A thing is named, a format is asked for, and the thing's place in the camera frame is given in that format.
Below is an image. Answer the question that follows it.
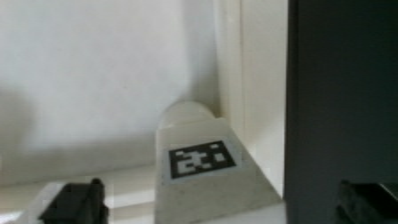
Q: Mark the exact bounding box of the white square tabletop tray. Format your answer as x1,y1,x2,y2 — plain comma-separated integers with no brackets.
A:
0,0,289,224

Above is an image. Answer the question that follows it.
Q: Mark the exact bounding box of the white leg block with tag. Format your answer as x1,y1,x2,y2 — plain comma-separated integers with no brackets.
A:
155,101,289,224

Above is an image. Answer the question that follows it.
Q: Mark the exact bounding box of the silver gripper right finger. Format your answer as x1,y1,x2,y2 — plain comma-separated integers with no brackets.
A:
335,181,398,224

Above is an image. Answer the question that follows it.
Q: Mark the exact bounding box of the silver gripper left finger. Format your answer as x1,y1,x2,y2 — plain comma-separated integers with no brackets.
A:
24,178,109,224

